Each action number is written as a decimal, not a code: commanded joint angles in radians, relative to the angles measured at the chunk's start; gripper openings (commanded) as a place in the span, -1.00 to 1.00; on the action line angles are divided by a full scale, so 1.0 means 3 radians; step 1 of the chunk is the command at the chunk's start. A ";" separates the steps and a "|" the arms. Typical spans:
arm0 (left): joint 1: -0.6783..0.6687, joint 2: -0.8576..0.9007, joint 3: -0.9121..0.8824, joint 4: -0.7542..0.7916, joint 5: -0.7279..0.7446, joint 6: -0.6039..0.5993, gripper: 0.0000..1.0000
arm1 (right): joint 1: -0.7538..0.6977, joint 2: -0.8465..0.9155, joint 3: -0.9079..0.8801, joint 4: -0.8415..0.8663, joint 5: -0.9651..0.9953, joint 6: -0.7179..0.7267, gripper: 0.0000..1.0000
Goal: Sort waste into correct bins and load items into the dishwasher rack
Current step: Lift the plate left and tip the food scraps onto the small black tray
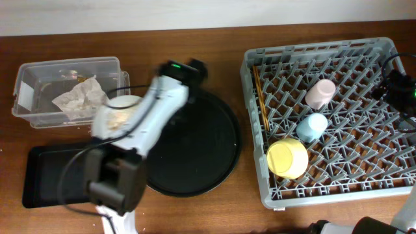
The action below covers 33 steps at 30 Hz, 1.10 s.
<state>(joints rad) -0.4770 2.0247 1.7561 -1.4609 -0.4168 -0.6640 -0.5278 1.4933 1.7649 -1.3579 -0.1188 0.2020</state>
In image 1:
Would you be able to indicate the grey plate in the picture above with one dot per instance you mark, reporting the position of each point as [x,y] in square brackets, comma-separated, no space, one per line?
[123,102]

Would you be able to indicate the yellow plastic bowl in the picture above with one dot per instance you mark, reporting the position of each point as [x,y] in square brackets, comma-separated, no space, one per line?
[287,158]

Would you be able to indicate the peanut shells and rice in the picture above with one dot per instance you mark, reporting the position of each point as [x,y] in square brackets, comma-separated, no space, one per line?
[116,118]

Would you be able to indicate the blue plastic cup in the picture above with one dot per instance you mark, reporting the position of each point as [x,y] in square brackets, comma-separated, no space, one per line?
[312,127]

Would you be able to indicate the pink plastic cup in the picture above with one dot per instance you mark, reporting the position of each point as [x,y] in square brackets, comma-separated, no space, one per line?
[320,94]

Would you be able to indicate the white tissue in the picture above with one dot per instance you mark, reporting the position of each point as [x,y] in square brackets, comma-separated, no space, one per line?
[82,100]

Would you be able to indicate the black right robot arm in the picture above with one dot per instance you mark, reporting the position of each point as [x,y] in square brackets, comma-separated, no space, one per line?
[397,90]

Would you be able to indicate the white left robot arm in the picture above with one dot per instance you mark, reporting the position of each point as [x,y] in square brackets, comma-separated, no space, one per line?
[124,131]

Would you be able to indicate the grey plastic dishwasher rack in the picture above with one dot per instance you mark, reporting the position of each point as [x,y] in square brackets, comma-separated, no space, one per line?
[356,157]

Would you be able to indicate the round black tray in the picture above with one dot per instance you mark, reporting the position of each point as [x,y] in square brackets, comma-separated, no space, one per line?
[197,149]

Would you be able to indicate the black rectangular bin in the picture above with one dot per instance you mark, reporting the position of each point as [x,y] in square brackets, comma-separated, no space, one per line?
[44,167]

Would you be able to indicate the clear plastic bin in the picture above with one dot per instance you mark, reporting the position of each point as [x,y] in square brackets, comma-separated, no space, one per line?
[39,83]

